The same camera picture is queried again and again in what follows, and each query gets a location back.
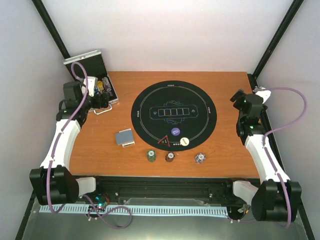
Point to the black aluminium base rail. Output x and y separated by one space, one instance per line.
117 189

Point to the round black poker mat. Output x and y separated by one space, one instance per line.
173 104

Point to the red triangular all-in button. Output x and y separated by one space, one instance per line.
164 141

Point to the aluminium poker case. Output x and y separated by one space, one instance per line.
95 67

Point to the green poker chip stack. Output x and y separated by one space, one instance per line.
151 155

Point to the light blue cable duct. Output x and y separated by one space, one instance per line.
152 210

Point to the white big blind button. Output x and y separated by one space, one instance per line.
184 141

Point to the chips inside case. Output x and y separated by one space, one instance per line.
104 85

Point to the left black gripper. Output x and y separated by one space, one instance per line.
105 99

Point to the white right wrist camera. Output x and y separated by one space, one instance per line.
263 93

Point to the brown poker chip stack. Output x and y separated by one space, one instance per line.
169 157

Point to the purple small blind button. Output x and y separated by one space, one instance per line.
175 131

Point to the blue poker chip stack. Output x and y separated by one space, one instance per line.
200 158

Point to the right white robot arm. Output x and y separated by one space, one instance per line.
277 197

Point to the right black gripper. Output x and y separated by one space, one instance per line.
241 95

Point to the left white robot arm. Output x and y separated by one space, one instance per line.
52 182

